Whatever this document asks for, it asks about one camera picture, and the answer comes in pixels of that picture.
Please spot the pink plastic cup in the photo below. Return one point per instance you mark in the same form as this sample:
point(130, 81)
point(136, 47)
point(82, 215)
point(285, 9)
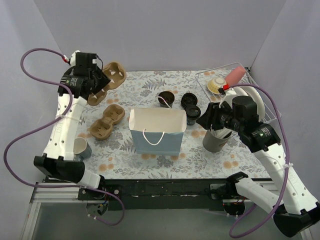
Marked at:
point(235, 75)

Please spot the stack of black lids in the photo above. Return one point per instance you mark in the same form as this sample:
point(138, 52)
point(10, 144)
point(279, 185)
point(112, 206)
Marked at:
point(188, 99)

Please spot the yellow patterned bowl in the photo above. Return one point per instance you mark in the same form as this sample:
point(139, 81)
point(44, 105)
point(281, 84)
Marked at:
point(215, 84)

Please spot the grey cup with straws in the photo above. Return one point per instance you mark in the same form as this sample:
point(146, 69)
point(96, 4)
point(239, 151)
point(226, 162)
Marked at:
point(214, 140)

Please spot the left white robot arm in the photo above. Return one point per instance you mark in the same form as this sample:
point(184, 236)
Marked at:
point(56, 160)

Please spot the black coffee cup lid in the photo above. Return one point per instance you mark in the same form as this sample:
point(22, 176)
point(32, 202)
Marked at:
point(192, 111)

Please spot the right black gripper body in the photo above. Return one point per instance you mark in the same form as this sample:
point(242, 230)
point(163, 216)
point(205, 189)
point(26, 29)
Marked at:
point(213, 116)

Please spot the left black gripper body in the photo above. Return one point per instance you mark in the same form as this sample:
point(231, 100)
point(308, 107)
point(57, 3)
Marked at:
point(100, 80)

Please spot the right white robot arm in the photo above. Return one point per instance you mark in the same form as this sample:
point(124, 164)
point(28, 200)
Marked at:
point(294, 209)

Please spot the floral tablecloth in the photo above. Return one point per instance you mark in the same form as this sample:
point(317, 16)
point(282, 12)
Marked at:
point(116, 157)

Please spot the aluminium frame rail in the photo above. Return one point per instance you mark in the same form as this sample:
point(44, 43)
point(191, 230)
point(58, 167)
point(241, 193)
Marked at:
point(57, 214)

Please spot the white paper cup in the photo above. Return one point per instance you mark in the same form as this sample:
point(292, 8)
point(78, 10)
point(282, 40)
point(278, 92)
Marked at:
point(81, 150)

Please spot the light blue paper bag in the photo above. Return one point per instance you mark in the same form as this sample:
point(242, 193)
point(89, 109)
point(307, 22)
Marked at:
point(157, 130)

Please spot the back white plate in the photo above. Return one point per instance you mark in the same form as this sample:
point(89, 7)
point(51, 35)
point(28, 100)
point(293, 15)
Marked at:
point(252, 92)

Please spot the black coffee cup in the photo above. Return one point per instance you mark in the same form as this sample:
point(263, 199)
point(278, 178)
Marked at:
point(166, 99)
point(191, 120)

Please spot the brown cardboard cup sleeves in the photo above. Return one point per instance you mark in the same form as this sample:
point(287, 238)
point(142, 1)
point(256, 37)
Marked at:
point(102, 128)

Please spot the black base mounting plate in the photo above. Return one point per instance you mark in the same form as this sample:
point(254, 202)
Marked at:
point(159, 194)

